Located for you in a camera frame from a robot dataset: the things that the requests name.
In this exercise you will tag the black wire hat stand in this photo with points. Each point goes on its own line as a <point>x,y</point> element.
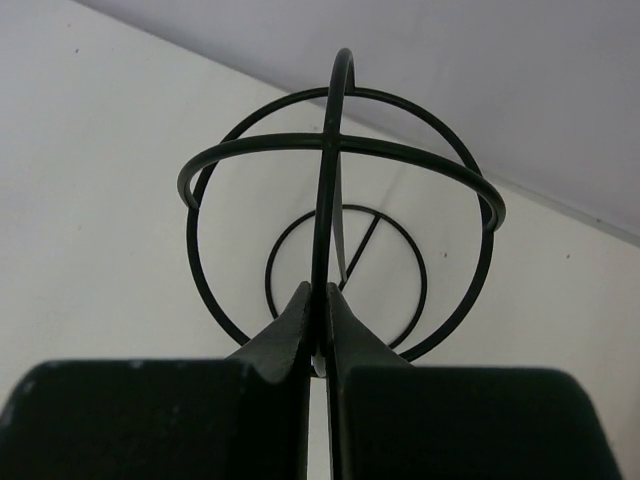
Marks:
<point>194,177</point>

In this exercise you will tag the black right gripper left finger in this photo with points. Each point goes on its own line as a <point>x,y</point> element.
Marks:
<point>242,417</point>

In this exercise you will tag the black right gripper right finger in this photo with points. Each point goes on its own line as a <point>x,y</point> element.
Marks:
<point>392,420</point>

